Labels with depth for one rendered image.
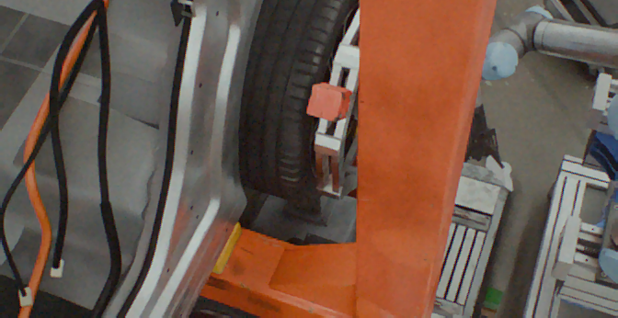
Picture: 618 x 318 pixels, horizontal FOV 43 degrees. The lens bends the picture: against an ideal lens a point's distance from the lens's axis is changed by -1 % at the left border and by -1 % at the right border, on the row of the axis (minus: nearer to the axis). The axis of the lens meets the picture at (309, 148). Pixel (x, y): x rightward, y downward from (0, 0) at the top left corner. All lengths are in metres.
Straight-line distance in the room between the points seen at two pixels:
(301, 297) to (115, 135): 0.60
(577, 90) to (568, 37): 1.68
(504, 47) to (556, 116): 1.59
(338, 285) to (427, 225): 0.45
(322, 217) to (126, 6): 1.09
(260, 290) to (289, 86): 0.52
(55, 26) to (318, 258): 0.90
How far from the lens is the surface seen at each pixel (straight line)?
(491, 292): 2.04
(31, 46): 2.12
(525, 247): 2.88
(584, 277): 2.03
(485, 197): 2.87
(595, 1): 3.22
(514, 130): 3.16
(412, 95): 1.15
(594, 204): 2.78
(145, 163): 1.82
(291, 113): 1.82
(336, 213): 2.62
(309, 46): 1.82
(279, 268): 2.00
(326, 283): 1.85
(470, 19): 1.01
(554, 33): 1.70
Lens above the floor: 2.47
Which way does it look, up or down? 54 degrees down
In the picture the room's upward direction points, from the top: 4 degrees counter-clockwise
